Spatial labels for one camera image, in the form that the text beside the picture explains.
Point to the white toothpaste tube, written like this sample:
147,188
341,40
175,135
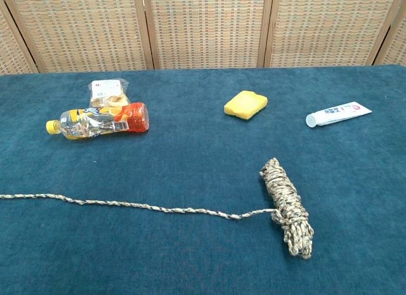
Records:
336,114

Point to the clear snack bag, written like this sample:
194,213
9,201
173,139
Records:
104,92

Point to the yellow sponge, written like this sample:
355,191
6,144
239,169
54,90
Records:
245,103

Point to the blue table cloth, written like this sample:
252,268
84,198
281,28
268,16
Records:
177,168

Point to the plastic bottle with yellow cap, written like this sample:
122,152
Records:
95,123

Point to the woven folding screen panel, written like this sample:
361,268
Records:
326,28
85,28
396,47
11,50
206,28

